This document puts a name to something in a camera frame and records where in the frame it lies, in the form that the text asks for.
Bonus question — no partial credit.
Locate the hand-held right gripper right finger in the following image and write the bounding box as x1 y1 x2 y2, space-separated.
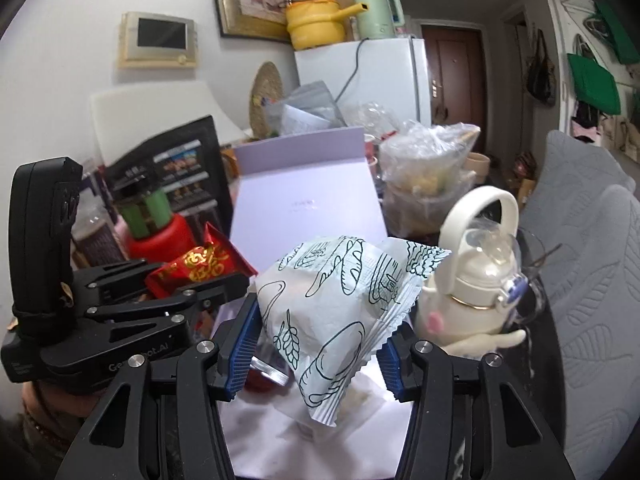
375 334 576 480

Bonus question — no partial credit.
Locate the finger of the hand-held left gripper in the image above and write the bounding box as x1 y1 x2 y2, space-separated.
86 275 252 324
74 258 167 307

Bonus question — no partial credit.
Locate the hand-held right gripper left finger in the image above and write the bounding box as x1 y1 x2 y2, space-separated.
55 294 262 480

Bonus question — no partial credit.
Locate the red and gold snack packet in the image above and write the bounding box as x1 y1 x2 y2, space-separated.
144 222 259 302

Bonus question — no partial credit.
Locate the white bread print packet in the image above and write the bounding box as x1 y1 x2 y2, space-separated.
254 234 452 427

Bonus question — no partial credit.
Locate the lavender gift box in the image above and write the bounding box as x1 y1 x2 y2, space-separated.
210 126 417 480

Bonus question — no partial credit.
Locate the person's left forearm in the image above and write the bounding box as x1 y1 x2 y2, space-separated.
0 404 87 480

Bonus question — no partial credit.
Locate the person's left hand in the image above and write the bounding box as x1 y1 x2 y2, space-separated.
21 381 109 420

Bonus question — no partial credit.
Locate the clear white snack packet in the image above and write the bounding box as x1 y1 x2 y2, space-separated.
276 374 387 442

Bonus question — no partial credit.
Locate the clear jar with brown spice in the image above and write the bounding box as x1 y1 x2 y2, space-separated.
72 194 127 267

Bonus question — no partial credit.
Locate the red plastic container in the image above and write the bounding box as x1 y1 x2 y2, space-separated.
127 212 197 262

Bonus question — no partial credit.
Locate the green label jar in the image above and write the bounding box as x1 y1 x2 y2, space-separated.
115 179 174 239

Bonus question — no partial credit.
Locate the cream water bottle with plush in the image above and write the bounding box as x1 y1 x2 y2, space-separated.
414 185 529 357

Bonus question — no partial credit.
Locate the black snack bag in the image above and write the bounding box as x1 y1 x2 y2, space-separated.
102 114 236 242

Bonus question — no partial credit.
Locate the white board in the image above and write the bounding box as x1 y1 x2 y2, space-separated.
89 79 247 167

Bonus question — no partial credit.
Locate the clear glass cup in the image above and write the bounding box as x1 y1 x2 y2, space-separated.
511 226 563 328

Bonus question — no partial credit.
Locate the grey leaf-pattern chair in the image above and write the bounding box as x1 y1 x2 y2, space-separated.
516 130 640 281
547 185 640 480

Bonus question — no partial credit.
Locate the woven straw trivet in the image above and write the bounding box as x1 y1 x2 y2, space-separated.
248 61 284 139

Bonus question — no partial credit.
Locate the clear plastic bag of food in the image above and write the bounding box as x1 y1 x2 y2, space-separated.
379 119 484 235

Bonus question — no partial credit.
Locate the grey mailer package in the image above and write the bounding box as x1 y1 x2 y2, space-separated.
264 81 347 137

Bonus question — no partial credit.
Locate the beige cup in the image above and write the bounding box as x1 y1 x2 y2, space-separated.
462 152 492 179

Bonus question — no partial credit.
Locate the white fridge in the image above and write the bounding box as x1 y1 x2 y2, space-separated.
293 37 434 134

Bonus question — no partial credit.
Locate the yellow pot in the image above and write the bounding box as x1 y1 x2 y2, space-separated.
284 0 369 51

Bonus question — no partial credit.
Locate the brown door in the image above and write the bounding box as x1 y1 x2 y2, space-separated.
419 23 486 127

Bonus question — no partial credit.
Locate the dark hanging bag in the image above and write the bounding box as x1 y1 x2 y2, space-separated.
524 29 558 107

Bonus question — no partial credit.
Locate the light green kettle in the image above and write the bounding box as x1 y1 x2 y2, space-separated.
349 0 404 41

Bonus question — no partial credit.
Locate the green tote bag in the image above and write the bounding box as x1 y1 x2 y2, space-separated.
566 52 622 117

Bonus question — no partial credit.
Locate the beige wall intercom panel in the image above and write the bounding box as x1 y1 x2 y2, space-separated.
117 11 197 69

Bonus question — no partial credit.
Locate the black power cord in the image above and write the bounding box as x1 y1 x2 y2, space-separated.
333 38 364 104

